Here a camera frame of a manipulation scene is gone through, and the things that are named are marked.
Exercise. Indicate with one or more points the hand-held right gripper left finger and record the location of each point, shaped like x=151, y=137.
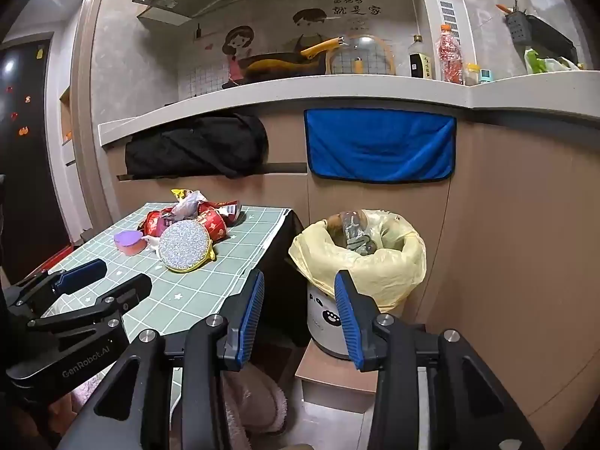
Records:
x=248, y=318

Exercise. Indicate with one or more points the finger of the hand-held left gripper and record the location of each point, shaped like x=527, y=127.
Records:
x=82, y=275
x=126, y=293

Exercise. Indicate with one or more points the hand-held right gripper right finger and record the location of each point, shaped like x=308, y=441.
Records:
x=347, y=323

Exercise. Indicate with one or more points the white trash bin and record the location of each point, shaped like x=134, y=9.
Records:
x=323, y=323

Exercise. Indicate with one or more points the purple plastic cup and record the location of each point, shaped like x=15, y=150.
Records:
x=129, y=243

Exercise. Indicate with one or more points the white tissue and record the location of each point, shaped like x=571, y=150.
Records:
x=153, y=242

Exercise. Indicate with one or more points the yellow bin liner bag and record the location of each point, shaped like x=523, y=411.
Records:
x=389, y=272

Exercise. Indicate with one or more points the round glitter scrub pad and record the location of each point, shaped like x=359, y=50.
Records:
x=185, y=246

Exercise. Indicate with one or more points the red snack bag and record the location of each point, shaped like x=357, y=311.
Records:
x=157, y=222

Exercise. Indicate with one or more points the red snack wrappers pile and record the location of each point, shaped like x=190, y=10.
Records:
x=213, y=227

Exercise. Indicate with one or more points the clear plastic wrapper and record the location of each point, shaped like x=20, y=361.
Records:
x=190, y=206

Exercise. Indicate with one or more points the yellow snack packet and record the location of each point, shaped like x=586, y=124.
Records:
x=180, y=193

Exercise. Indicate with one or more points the cardboard box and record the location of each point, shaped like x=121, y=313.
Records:
x=328, y=384

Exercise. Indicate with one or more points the green checked tablecloth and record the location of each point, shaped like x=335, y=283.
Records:
x=201, y=267

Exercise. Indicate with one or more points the brown paper scrap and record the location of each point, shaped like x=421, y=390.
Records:
x=335, y=222

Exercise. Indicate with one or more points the black refrigerator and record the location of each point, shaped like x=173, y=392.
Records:
x=28, y=173

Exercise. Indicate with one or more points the black cloth bag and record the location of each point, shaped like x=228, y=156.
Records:
x=197, y=145

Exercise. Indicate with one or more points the blue towel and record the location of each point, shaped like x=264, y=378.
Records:
x=379, y=145

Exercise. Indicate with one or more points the beige base cabinet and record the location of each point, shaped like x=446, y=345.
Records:
x=515, y=243

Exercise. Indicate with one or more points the grey kitchen countertop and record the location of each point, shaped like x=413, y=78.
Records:
x=328, y=91

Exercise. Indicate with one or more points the black gas stove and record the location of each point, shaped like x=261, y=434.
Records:
x=234, y=83

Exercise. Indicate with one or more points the dark sauce bottle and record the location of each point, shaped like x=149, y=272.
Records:
x=419, y=63

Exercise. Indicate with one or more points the glass wok lid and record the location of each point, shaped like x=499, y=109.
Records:
x=370, y=51

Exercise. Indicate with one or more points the teal kitchen timer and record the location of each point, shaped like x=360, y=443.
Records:
x=486, y=76

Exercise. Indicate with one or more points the plastic bottle of red chilies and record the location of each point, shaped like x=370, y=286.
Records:
x=450, y=56

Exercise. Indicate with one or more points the green plastic bag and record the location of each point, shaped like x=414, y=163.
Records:
x=534, y=62

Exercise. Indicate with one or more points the white pipe casing with grille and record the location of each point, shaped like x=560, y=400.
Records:
x=445, y=9

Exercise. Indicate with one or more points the white plastic bag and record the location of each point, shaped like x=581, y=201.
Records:
x=560, y=65

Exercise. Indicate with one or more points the grey utensil holder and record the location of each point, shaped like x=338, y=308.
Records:
x=515, y=28

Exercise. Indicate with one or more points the orange utensil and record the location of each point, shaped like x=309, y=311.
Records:
x=502, y=8

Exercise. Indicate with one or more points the black utensil holder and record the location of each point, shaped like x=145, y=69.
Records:
x=553, y=37

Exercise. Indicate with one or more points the cartoon wall sticker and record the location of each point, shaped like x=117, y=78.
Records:
x=262, y=33

